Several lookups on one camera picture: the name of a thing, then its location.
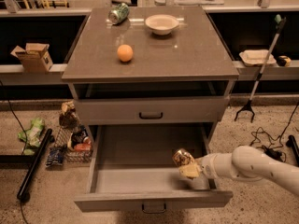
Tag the wire basket with snacks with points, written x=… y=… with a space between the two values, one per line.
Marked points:
x=76 y=144

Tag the closed grey upper drawer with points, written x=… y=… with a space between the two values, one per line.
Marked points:
x=146 y=111

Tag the orange patterned soda can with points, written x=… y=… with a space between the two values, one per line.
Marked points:
x=182 y=158

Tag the orange ball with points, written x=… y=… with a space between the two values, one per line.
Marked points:
x=125 y=53

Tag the open grey lower drawer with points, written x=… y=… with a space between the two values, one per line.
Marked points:
x=132 y=170

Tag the green soda can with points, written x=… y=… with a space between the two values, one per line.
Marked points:
x=118 y=13

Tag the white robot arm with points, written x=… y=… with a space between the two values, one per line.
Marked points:
x=244 y=164

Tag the yellow tape measure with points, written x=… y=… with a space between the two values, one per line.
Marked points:
x=284 y=61

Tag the green chip bag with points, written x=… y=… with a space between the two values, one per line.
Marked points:
x=31 y=136

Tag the white foam tray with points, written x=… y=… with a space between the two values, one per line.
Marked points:
x=253 y=57

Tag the black floor bar right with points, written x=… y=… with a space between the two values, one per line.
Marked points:
x=291 y=142

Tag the grey drawer cabinet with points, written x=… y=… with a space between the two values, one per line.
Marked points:
x=189 y=62

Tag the open cardboard box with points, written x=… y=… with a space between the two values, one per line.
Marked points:
x=34 y=58

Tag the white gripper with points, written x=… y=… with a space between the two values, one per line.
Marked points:
x=206 y=165

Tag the white ceramic bowl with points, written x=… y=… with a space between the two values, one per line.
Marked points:
x=161 y=24

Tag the blue snack packet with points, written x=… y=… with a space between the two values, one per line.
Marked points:
x=55 y=157

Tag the black floor bar left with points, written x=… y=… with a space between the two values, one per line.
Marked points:
x=23 y=193

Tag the black floor bar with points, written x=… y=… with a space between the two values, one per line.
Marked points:
x=23 y=193
x=291 y=142

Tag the brown snack bag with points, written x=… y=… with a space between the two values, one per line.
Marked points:
x=68 y=118

